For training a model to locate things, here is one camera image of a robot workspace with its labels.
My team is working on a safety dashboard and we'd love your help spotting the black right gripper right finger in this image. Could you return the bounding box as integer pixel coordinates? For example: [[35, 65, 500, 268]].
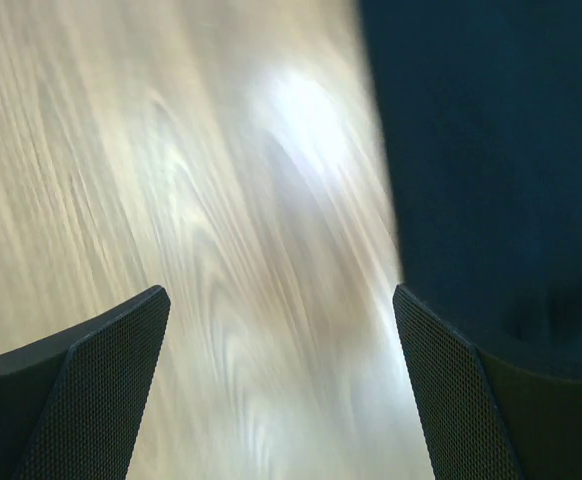
[[393, 284, 582, 479]]

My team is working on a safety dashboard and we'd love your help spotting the black t shirt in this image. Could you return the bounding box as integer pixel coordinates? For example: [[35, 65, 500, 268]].
[[359, 1, 582, 361]]

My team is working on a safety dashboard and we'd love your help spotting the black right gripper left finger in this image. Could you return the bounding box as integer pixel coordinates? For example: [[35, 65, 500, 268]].
[[0, 286, 170, 479]]

